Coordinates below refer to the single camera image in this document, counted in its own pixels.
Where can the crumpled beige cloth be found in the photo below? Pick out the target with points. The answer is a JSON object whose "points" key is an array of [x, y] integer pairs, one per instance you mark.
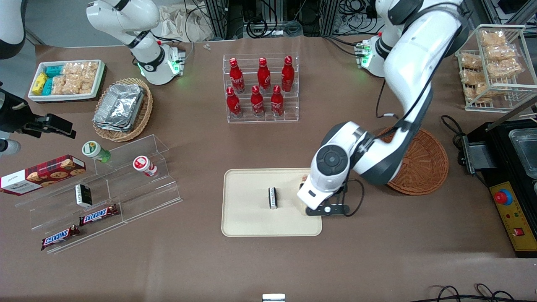
{"points": [[180, 23]]}

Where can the red lidded small bottle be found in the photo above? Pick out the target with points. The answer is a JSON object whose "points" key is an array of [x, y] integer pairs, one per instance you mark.
{"points": [[144, 165]]}

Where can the teal snack pack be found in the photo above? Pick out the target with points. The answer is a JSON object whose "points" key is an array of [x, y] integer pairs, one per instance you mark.
{"points": [[54, 71], [47, 87]]}

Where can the oval wicker basket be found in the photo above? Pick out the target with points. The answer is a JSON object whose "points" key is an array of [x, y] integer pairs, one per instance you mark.
{"points": [[144, 113]]}

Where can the stack of foil trays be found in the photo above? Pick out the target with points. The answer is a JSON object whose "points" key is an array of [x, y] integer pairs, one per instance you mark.
{"points": [[119, 107]]}

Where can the clear acrylic stepped shelf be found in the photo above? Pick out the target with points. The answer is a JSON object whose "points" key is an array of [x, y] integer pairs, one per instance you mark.
{"points": [[138, 197]]}

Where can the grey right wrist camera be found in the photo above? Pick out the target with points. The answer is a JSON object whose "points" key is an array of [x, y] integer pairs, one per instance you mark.
{"points": [[9, 147]]}

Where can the red cola bottle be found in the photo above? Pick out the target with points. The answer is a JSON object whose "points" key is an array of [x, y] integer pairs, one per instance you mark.
{"points": [[263, 76], [237, 77], [233, 105], [288, 75], [277, 103], [257, 104]]}

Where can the thin metal rod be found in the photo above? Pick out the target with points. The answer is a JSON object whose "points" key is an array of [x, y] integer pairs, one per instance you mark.
{"points": [[514, 110]]}

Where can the round brown wicker basket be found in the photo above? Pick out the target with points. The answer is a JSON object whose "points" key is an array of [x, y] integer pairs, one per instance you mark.
{"points": [[426, 163]]}

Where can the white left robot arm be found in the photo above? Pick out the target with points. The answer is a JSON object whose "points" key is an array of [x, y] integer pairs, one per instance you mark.
{"points": [[419, 50]]}

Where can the aluminium frame rack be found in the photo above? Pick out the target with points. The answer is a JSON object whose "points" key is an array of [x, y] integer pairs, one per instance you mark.
{"points": [[268, 12]]}

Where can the yellow emergency stop control box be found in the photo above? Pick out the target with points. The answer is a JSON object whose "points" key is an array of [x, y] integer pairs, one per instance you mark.
{"points": [[514, 218]]}

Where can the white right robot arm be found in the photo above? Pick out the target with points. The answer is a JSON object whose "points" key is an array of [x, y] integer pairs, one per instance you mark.
{"points": [[126, 21]]}

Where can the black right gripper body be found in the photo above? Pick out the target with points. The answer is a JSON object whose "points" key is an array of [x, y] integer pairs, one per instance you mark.
{"points": [[17, 118]]}

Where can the clear rice cracker bag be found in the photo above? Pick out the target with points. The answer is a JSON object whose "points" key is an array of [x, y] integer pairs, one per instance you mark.
{"points": [[80, 68], [86, 83], [58, 85]]}

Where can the clear fried snack bag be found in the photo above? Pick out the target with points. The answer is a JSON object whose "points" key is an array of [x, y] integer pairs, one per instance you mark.
{"points": [[470, 61], [505, 69], [469, 76], [493, 38], [501, 52]]}

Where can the white rectangular snack tray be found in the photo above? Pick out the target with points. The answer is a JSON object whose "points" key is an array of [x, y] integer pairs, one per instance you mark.
{"points": [[37, 97]]}

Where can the brown Snickers bar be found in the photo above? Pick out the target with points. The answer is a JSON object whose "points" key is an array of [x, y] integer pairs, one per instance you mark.
{"points": [[60, 237], [98, 214]]}

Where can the green lidded small bottle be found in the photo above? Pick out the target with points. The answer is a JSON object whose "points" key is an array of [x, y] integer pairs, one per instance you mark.
{"points": [[95, 151]]}

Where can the black machine with steel tray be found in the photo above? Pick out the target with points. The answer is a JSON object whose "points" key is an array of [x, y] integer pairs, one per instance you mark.
{"points": [[499, 151]]}

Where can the small black white box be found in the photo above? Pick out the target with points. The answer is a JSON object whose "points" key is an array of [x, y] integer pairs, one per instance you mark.
{"points": [[272, 198], [83, 195]]}

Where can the yellow snack pack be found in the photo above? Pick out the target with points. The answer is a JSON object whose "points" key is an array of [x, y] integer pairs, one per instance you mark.
{"points": [[39, 83]]}

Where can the clear acrylic bottle rack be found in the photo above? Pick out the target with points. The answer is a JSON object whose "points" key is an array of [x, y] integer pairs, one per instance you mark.
{"points": [[262, 119]]}

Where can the beige plastic tray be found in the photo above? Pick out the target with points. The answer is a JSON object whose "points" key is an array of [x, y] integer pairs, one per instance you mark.
{"points": [[247, 209]]}

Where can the red cookie box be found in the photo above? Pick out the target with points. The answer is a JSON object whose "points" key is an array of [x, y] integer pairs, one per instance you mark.
{"points": [[42, 174]]}

